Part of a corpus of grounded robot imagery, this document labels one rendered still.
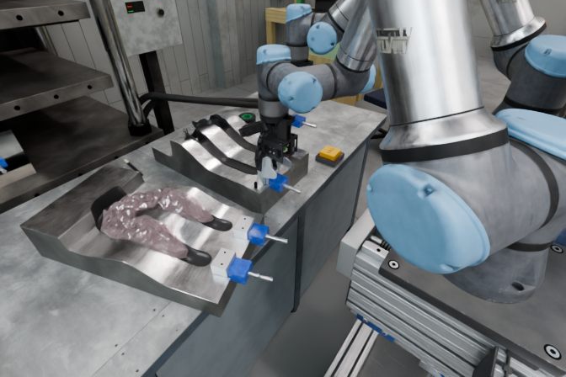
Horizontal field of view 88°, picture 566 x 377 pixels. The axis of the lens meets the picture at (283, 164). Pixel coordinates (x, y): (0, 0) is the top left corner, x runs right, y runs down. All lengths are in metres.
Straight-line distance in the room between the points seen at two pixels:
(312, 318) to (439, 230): 1.35
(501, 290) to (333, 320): 1.18
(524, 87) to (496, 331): 0.58
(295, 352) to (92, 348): 0.96
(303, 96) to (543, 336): 0.48
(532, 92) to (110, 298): 1.05
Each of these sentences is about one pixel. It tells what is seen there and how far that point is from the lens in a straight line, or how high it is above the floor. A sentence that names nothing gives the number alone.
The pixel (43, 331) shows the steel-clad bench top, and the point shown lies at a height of 0.80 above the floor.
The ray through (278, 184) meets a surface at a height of 0.90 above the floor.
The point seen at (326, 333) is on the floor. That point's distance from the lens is 1.57.
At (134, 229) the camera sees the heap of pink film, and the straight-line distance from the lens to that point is 0.75.
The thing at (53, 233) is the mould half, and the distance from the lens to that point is 0.84.
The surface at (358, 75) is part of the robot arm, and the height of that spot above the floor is 1.22.
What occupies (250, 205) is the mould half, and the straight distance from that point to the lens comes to 0.87.
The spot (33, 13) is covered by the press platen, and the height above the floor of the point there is 1.27.
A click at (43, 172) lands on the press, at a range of 1.36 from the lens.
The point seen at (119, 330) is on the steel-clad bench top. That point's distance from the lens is 0.75.
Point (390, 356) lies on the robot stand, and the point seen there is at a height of 0.21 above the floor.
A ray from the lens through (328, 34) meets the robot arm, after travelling 0.79.
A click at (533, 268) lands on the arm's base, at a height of 1.10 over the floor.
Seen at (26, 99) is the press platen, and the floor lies 1.03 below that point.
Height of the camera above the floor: 1.41
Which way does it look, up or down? 35 degrees down
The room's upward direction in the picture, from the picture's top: straight up
